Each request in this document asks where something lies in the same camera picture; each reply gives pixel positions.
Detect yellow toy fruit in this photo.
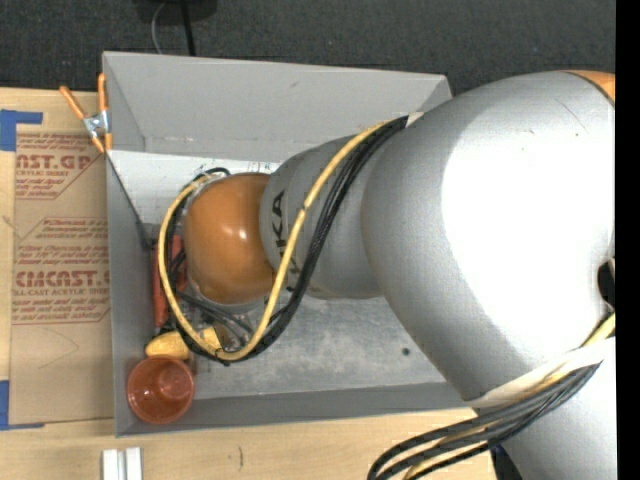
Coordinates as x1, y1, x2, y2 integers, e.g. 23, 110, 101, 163
144, 328, 224, 362

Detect red-brown flat block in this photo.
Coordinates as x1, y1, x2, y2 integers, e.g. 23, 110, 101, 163
151, 234, 189, 330

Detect orange plastic cup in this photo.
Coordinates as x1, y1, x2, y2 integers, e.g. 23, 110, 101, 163
125, 356, 197, 425

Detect grey metal bin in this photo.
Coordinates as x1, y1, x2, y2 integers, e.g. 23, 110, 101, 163
101, 51, 482, 438

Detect brown cardboard board, red print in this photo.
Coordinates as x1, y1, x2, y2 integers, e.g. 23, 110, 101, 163
0, 86, 117, 430

